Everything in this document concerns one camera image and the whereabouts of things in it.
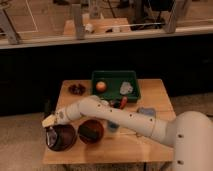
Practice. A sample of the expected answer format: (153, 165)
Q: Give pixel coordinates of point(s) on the orange fruit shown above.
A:
(101, 86)

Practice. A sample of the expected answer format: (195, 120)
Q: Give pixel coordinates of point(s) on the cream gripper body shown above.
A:
(49, 121)

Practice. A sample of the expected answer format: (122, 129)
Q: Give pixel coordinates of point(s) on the crumpled grey cloth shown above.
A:
(126, 88)

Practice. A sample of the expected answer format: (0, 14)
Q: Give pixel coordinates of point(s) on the light blue cloth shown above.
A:
(147, 111)

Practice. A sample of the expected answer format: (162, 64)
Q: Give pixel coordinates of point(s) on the green plastic tray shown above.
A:
(114, 81)

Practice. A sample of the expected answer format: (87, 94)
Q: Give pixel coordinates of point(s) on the clear dish brush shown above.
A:
(51, 136)

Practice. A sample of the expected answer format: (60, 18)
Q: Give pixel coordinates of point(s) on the red-brown bowl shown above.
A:
(91, 131)

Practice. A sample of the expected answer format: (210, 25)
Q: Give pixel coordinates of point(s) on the blue cup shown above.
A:
(113, 127)

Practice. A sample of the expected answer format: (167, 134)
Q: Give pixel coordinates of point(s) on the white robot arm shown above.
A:
(190, 134)

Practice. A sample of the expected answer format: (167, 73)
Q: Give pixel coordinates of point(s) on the red pepper toy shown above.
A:
(123, 102)

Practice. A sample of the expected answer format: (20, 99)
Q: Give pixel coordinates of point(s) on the background wooden table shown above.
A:
(98, 26)

